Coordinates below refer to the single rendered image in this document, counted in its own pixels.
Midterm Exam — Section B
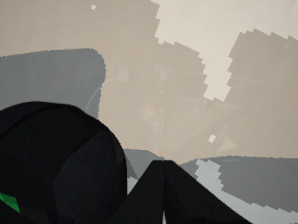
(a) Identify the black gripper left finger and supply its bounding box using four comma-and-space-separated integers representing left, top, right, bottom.
105, 160, 165, 224

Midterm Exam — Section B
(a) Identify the dark grey controller unit with rocker switches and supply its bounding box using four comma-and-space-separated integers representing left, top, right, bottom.
0, 101, 128, 224

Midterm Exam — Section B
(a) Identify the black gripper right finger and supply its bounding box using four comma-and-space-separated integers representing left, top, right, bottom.
162, 160, 251, 224

